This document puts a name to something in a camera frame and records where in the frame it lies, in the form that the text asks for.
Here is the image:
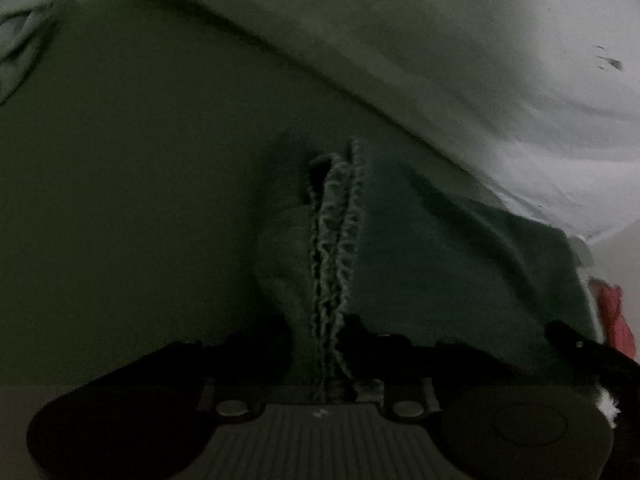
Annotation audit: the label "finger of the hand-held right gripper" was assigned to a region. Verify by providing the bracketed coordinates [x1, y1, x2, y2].
[545, 319, 640, 397]

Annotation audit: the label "carrot printed white sheet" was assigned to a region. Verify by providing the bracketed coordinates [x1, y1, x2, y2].
[65, 0, 640, 241]

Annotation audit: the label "blue denim jeans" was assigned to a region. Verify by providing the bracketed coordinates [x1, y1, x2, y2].
[255, 137, 601, 401]

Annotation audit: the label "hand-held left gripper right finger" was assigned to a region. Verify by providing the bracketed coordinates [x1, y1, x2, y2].
[342, 315, 506, 421]

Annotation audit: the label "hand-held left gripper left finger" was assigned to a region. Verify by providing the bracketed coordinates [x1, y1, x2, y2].
[150, 330, 296, 418]

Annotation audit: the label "grey printed shirt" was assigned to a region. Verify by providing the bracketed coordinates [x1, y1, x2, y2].
[0, 4, 59, 107]

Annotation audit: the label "red checked cloth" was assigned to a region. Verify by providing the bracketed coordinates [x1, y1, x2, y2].
[589, 280, 639, 361]

